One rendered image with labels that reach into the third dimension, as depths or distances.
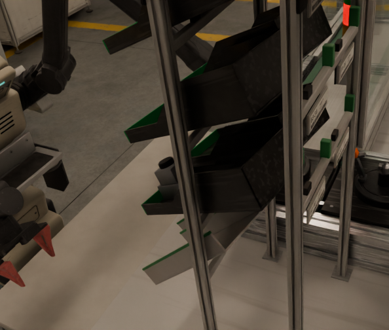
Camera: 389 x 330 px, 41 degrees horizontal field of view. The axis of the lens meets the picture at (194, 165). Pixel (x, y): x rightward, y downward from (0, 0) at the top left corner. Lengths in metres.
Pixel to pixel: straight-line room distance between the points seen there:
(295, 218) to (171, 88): 0.25
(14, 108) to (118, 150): 1.96
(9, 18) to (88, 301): 4.15
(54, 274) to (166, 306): 0.32
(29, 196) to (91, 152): 1.84
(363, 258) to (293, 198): 0.59
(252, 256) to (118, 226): 0.39
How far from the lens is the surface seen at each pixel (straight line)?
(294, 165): 0.69
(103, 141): 3.54
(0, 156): 1.48
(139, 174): 1.65
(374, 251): 1.26
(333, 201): 1.31
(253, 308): 1.22
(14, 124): 1.52
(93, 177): 3.21
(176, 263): 1.01
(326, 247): 1.30
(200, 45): 1.26
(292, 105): 0.64
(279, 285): 1.26
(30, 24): 5.44
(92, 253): 1.43
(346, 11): 1.34
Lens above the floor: 1.81
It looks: 35 degrees down
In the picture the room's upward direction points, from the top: 9 degrees counter-clockwise
